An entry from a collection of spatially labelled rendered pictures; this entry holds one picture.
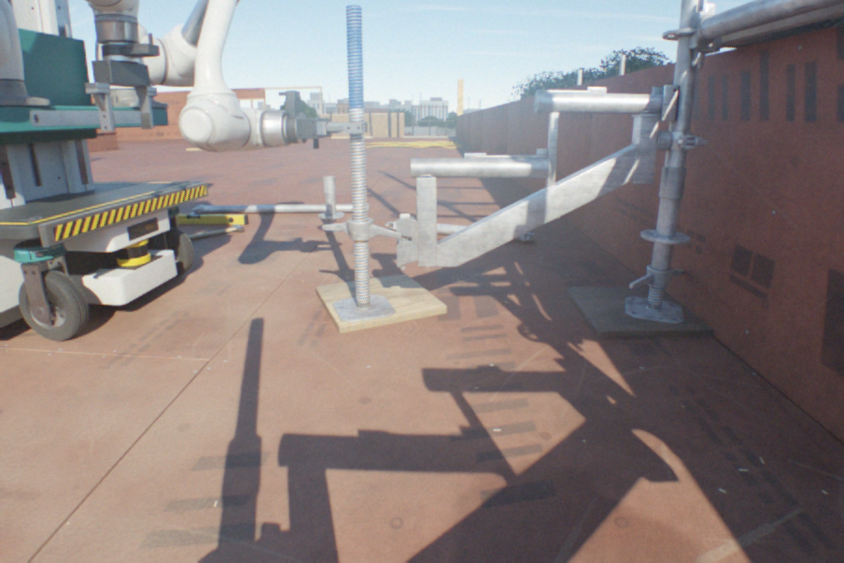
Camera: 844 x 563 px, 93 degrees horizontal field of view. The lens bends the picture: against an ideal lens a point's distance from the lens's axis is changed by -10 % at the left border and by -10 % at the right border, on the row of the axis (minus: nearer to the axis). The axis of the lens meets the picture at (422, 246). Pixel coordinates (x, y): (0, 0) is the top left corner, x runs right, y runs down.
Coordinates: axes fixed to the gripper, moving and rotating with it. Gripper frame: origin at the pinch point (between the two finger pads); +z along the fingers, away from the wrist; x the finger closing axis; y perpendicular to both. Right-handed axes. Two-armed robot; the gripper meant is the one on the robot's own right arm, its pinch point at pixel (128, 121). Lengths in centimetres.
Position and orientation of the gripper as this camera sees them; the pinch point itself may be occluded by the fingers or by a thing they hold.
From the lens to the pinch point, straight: 123.6
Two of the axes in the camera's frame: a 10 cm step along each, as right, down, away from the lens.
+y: -10.0, -0.2, 0.9
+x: -0.9, 2.7, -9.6
